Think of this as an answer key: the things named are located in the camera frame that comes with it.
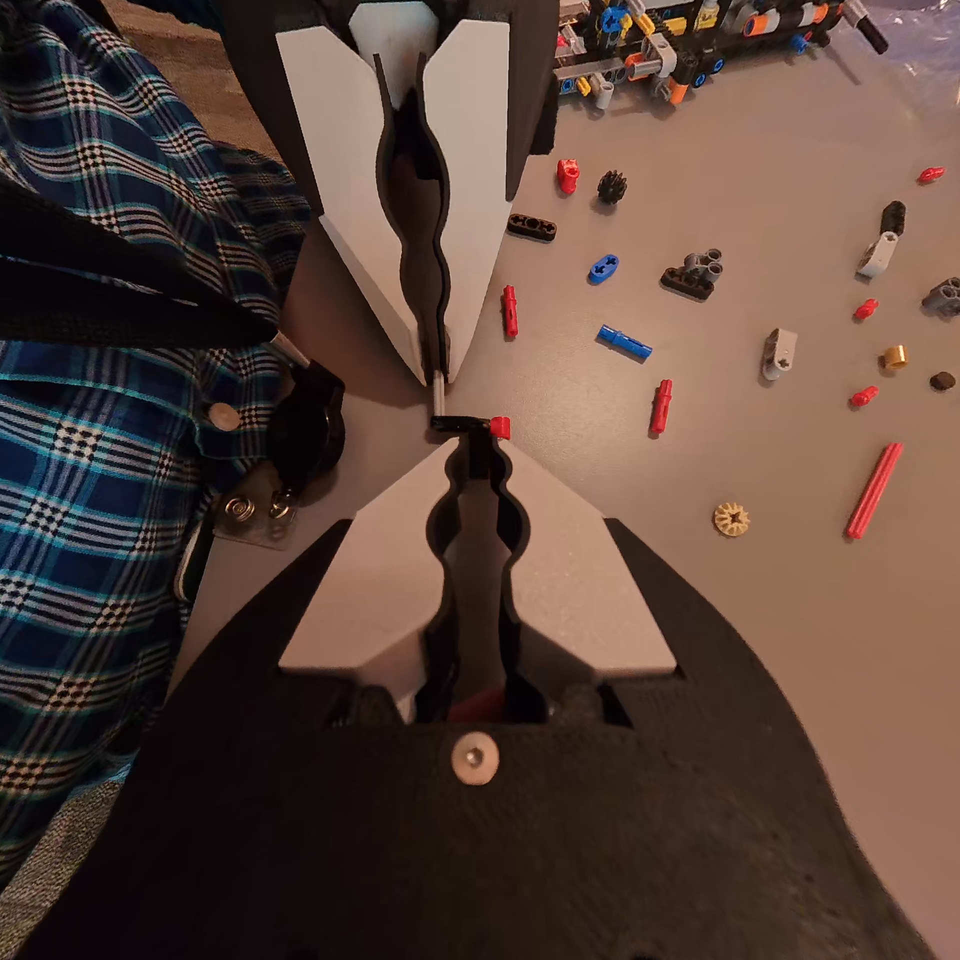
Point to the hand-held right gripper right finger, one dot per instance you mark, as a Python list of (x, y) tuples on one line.
[(592, 600)]

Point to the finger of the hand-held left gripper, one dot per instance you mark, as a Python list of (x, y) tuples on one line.
[(337, 150), (476, 150)]

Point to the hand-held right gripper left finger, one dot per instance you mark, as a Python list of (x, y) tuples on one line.
[(360, 600)]

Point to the tan lego bevel gear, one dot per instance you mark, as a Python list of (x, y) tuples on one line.
[(731, 519)]

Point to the blue thin lego liftarm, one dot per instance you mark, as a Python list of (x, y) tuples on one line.
[(604, 268)]

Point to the black lego frame piece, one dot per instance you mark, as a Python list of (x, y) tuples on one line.
[(478, 450)]

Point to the red lego axle pin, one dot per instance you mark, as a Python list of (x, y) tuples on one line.
[(501, 427)]

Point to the grey lego axle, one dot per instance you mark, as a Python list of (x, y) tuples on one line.
[(439, 394)]

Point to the red lego connector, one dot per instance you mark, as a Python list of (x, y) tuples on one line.
[(568, 176)]

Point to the black thin lego liftarm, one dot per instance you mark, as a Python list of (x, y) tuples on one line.
[(532, 227)]

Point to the black lego gear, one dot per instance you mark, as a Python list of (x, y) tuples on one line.
[(612, 187)]

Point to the lego car chassis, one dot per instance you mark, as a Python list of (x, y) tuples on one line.
[(675, 37)]

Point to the blue lego pin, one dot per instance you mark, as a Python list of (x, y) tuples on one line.
[(625, 342)]

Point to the black grey lego connector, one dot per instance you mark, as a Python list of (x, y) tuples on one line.
[(690, 281)]

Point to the long red lego axle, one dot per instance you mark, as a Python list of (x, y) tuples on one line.
[(874, 491)]

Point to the light grey lego liftarm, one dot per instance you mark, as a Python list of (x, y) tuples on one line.
[(778, 352)]

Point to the small red lego pin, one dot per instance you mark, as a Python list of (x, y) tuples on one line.
[(865, 309), (931, 175), (864, 396)]

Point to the gold lego bush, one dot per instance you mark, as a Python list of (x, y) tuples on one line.
[(894, 358)]

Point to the small dark lego bush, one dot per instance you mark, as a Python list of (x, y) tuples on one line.
[(943, 381)]

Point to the dark grey lego connector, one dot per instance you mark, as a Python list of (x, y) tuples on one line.
[(943, 296)]

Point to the clear badge holder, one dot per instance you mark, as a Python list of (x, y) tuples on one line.
[(255, 517)]

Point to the black badge reel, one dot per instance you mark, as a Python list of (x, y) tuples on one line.
[(307, 427)]

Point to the blue plaid shirt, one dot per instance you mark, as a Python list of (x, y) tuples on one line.
[(90, 450)]

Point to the grey trousers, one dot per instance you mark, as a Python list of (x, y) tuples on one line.
[(45, 862)]

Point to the clear plastic bag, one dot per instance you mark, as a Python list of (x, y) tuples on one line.
[(922, 37)]

